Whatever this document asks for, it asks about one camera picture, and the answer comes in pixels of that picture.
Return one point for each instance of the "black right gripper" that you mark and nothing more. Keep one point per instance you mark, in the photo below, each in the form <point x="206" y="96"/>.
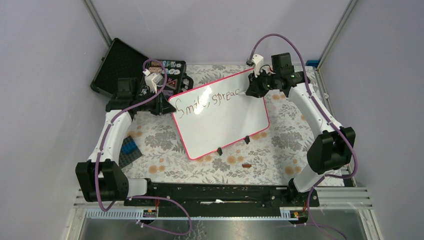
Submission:
<point x="254" y="89"/>

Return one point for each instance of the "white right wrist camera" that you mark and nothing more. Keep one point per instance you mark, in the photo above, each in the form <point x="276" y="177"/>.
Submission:
<point x="256" y="61"/>

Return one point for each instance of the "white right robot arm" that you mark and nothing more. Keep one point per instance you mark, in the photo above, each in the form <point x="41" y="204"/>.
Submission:
<point x="333" y="143"/>

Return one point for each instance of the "grey lego baseplate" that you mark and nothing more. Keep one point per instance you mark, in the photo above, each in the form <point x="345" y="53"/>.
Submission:
<point x="126" y="159"/>

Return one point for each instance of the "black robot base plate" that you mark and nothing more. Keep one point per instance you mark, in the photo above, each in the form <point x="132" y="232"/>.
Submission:
<point x="264" y="195"/>

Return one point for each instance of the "blue corner bracket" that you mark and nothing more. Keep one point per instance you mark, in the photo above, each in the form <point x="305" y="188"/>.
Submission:
<point x="312" y="63"/>

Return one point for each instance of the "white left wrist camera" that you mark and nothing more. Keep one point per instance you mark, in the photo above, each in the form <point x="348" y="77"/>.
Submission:
<point x="153" y="80"/>

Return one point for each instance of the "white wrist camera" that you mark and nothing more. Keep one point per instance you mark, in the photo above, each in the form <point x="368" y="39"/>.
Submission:
<point x="153" y="80"/>
<point x="256" y="61"/>

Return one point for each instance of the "black poker chip case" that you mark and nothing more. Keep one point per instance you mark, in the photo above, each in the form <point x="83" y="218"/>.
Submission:
<point x="123" y="61"/>

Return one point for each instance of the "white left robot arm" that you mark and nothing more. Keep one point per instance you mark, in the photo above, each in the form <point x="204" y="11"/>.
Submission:
<point x="100" y="177"/>

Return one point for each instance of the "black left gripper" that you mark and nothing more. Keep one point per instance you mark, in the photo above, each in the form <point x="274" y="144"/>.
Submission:
<point x="162" y="106"/>

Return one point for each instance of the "blue lego brick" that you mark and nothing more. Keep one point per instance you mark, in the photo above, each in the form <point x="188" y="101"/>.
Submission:
<point x="128" y="146"/>

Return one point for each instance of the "pink framed whiteboard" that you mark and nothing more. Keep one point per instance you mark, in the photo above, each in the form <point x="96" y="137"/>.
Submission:
<point x="214" y="115"/>

